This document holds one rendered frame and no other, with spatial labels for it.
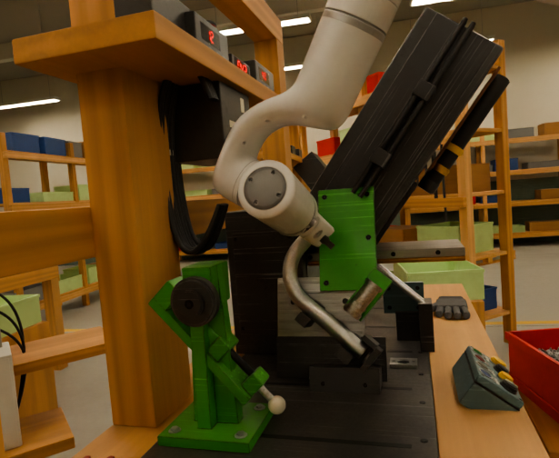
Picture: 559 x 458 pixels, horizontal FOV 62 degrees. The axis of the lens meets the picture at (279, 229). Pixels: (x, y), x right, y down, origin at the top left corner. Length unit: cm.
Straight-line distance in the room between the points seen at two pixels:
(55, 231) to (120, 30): 32
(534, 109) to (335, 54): 992
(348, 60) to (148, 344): 56
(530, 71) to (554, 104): 77
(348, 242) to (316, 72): 41
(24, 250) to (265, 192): 36
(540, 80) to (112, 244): 1012
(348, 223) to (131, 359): 48
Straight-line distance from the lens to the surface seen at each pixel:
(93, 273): 713
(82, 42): 79
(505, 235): 394
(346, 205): 96
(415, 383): 95
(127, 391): 91
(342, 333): 90
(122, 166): 84
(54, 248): 81
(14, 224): 76
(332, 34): 65
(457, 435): 79
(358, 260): 94
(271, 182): 64
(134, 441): 89
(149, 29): 73
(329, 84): 64
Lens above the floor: 127
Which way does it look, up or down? 4 degrees down
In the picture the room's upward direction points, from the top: 4 degrees counter-clockwise
